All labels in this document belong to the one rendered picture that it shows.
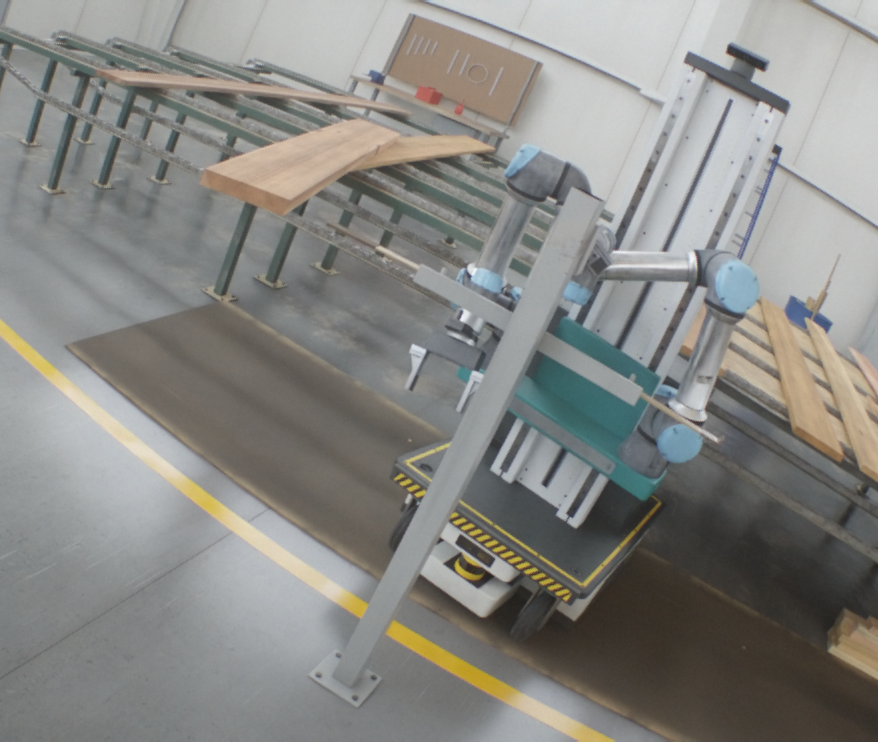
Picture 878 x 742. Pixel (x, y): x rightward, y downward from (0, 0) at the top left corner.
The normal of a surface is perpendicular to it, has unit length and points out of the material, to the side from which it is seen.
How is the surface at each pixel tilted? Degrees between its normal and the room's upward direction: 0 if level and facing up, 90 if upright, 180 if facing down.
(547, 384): 90
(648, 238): 90
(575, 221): 90
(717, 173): 90
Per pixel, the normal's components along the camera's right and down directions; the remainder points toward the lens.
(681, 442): -0.11, 0.48
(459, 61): -0.38, 0.22
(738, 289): -0.04, 0.25
